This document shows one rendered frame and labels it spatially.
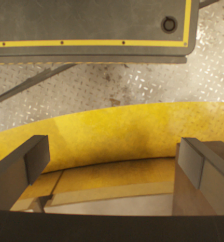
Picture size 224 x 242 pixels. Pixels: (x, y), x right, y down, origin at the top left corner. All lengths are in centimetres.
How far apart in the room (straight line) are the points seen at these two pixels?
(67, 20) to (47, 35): 6
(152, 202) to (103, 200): 17
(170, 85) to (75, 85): 43
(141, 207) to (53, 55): 55
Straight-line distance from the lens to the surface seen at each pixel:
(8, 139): 102
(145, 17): 51
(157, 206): 67
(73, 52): 50
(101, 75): 81
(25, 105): 92
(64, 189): 81
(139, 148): 89
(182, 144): 16
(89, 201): 65
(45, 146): 16
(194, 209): 49
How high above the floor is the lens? 80
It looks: 75 degrees down
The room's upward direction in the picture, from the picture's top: 175 degrees counter-clockwise
